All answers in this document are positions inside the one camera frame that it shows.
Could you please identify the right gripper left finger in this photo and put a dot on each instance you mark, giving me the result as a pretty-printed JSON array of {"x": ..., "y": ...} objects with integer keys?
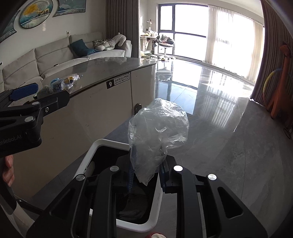
[{"x": 130, "y": 171}]

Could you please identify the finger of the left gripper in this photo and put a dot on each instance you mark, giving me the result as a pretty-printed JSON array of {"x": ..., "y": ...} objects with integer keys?
[
  {"x": 53, "y": 102},
  {"x": 24, "y": 91}
]

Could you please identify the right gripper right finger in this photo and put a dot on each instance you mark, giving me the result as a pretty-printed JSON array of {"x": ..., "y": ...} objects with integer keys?
[{"x": 167, "y": 182}]

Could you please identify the yellow blue toy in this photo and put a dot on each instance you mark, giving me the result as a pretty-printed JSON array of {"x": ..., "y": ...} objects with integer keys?
[{"x": 69, "y": 81}]

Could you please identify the clear plastic bag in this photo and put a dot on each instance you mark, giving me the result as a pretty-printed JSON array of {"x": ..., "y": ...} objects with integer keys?
[{"x": 155, "y": 129}]

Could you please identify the white trash bin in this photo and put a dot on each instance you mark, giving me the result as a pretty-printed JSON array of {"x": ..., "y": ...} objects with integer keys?
[{"x": 137, "y": 211}]

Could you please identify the person's left hand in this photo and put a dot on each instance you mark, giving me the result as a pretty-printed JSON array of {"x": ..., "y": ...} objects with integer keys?
[{"x": 8, "y": 173}]

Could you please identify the light grey sectional sofa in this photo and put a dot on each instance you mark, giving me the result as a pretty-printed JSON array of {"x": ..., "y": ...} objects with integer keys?
[{"x": 46, "y": 60}]

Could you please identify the grey oval coffee table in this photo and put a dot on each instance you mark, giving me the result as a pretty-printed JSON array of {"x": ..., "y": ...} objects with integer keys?
[{"x": 101, "y": 99}]

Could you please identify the teal throw pillow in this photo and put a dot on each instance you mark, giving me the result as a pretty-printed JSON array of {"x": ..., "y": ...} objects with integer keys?
[{"x": 79, "y": 49}]

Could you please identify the patterned cushion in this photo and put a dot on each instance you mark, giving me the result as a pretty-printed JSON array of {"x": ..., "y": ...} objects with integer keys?
[{"x": 99, "y": 42}]

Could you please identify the white plush toy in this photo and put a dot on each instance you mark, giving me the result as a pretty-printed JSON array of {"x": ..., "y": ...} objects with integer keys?
[{"x": 117, "y": 40}]

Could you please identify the white swivel stool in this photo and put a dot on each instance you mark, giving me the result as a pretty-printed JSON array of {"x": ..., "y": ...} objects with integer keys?
[{"x": 165, "y": 42}]

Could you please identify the grey brown curtain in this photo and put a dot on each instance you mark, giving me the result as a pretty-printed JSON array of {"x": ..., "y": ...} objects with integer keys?
[{"x": 123, "y": 17}]

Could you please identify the orange giraffe ride-on toy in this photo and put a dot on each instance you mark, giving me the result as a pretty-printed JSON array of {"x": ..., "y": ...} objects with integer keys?
[{"x": 280, "y": 101}]

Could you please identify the sheer white curtain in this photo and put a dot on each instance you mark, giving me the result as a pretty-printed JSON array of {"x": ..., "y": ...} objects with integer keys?
[{"x": 235, "y": 42}]

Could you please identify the left landscape wall panel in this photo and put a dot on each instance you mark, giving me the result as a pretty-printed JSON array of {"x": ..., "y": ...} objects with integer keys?
[{"x": 9, "y": 30}]

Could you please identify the landscape wall panel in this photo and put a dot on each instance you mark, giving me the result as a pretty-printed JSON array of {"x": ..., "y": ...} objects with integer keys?
[
  {"x": 9, "y": 30},
  {"x": 70, "y": 7}
]

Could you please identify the oval landscape wall art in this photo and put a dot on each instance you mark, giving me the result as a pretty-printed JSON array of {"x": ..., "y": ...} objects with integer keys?
[{"x": 35, "y": 13}]

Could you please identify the right landscape wall panel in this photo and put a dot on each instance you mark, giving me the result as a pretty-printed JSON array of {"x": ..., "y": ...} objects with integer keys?
[{"x": 70, "y": 7}]

